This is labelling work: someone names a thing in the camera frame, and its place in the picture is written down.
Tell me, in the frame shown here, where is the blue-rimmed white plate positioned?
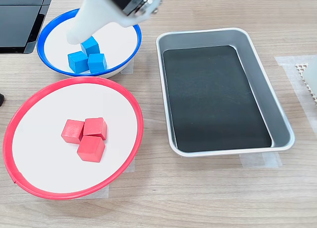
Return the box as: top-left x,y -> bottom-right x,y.
36,7 -> 143,79

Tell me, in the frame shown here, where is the blue wooden cube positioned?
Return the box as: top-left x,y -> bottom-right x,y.
80,36 -> 101,57
87,53 -> 108,74
67,51 -> 89,74

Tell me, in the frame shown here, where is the red-rimmed white plate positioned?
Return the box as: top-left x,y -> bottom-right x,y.
2,76 -> 144,201

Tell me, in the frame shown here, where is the clear tape strip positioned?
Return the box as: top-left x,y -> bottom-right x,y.
122,158 -> 136,174
239,151 -> 283,169
81,184 -> 109,200
118,57 -> 135,75

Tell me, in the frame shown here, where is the pale perforated base plate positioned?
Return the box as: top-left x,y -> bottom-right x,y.
294,62 -> 317,107

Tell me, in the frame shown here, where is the black mat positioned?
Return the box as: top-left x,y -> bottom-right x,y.
162,45 -> 272,153

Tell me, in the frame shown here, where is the black electronic device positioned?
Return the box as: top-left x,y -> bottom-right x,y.
0,0 -> 55,55

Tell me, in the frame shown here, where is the red wooden cube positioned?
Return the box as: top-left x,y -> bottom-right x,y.
83,117 -> 108,141
76,135 -> 106,163
61,119 -> 85,144

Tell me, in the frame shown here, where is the steel tray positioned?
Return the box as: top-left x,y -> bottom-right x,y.
155,27 -> 296,158

